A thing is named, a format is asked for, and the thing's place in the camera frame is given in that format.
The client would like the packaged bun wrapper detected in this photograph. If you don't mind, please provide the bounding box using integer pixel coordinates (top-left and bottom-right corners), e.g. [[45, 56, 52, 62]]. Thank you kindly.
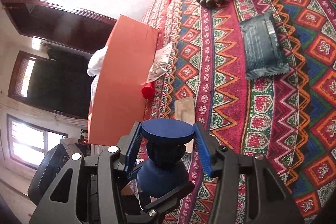
[[146, 43, 173, 83]]

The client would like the white plush rabbit toy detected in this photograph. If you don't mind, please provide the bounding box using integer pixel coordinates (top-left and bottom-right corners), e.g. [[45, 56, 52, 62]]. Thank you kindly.
[[87, 46, 108, 105]]

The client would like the dark blue wet wipe packet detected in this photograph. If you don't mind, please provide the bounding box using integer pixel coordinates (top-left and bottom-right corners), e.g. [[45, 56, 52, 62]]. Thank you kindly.
[[239, 11, 289, 80]]

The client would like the beige adhesive bandage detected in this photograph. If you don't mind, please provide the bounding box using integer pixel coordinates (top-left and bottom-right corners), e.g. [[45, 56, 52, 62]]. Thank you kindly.
[[174, 97, 197, 154]]

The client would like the patterned ethnic tablecloth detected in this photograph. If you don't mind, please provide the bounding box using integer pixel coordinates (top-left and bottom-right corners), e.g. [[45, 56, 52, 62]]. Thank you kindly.
[[142, 0, 335, 223]]

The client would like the blue figurine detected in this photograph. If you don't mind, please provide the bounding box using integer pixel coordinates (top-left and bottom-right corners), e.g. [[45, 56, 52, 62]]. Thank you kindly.
[[137, 118, 195, 198]]

